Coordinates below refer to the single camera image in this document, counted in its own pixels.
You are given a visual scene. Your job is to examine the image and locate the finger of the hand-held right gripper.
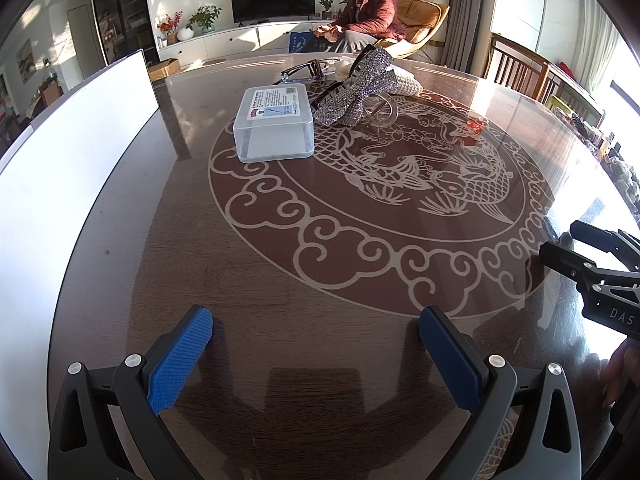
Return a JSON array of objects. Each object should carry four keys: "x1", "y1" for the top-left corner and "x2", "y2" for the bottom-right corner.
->
[
  {"x1": 570, "y1": 220, "x2": 640, "y2": 272},
  {"x1": 539, "y1": 241, "x2": 640, "y2": 292}
]

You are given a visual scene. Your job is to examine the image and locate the black television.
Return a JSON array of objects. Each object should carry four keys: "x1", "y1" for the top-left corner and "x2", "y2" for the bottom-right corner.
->
[{"x1": 230, "y1": 0, "x2": 317, "y2": 25}]

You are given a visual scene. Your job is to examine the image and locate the wall painting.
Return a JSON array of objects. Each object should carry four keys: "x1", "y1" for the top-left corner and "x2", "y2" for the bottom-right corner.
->
[{"x1": 16, "y1": 39, "x2": 37, "y2": 83}]

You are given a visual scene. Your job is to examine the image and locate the green potted plant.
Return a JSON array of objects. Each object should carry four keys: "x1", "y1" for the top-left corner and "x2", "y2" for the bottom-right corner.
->
[{"x1": 186, "y1": 5, "x2": 223, "y2": 35}]

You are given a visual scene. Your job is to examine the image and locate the red flower bouquet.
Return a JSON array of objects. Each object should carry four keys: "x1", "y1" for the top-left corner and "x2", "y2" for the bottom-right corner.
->
[{"x1": 156, "y1": 11, "x2": 183, "y2": 46}]

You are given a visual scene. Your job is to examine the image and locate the clear acrylic hair clip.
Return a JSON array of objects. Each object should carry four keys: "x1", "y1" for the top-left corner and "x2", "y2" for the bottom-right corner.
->
[{"x1": 362, "y1": 92, "x2": 399, "y2": 128}]

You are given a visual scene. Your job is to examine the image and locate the white door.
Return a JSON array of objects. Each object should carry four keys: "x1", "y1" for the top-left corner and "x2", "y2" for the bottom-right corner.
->
[{"x1": 67, "y1": 5, "x2": 93, "y2": 78}]

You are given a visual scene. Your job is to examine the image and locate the white TV cabinet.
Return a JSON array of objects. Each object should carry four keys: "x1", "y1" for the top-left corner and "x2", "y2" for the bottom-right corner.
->
[{"x1": 155, "y1": 19, "x2": 351, "y2": 68}]

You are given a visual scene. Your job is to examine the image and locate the person's right hand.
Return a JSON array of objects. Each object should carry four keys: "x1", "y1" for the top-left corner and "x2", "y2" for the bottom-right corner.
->
[{"x1": 602, "y1": 342, "x2": 632, "y2": 407}]

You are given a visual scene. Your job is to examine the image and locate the silver sequin bow clip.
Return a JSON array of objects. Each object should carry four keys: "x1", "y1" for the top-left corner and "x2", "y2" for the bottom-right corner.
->
[{"x1": 310, "y1": 45, "x2": 401, "y2": 127}]

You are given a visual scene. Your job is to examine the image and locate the grey curtain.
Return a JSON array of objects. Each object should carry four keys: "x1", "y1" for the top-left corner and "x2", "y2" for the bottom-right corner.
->
[{"x1": 440, "y1": 0, "x2": 496, "y2": 73}]

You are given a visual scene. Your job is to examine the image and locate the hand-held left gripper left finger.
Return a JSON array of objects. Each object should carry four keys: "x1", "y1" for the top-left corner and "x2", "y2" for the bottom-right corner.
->
[{"x1": 47, "y1": 305, "x2": 215, "y2": 480}]

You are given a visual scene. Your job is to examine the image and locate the tan lounge chair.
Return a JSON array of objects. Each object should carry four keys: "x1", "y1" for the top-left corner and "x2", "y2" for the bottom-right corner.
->
[{"x1": 375, "y1": 0, "x2": 451, "y2": 61}]

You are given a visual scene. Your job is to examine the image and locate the dark glass display cabinet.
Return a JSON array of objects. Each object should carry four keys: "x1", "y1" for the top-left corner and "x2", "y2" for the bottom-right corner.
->
[{"x1": 90, "y1": 0, "x2": 158, "y2": 68}]

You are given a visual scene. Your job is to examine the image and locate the wooden slatted chair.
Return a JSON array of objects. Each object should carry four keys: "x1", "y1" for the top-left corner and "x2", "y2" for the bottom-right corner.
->
[{"x1": 482, "y1": 32, "x2": 551, "y2": 101}]

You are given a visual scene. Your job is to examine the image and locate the brown cardboard box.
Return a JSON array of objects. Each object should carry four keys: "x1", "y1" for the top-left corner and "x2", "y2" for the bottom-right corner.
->
[{"x1": 147, "y1": 58, "x2": 181, "y2": 82}]

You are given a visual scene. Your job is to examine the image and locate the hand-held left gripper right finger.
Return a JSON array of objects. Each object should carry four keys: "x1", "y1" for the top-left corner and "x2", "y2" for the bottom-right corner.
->
[{"x1": 419, "y1": 305, "x2": 586, "y2": 480}]

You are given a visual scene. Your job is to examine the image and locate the white cardboard container box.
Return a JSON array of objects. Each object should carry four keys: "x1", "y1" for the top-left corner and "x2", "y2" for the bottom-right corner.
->
[{"x1": 0, "y1": 49, "x2": 160, "y2": 441}]

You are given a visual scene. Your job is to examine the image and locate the clear plastic lidded box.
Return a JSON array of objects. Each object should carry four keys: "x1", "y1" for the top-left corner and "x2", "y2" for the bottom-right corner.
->
[{"x1": 232, "y1": 85, "x2": 316, "y2": 163}]

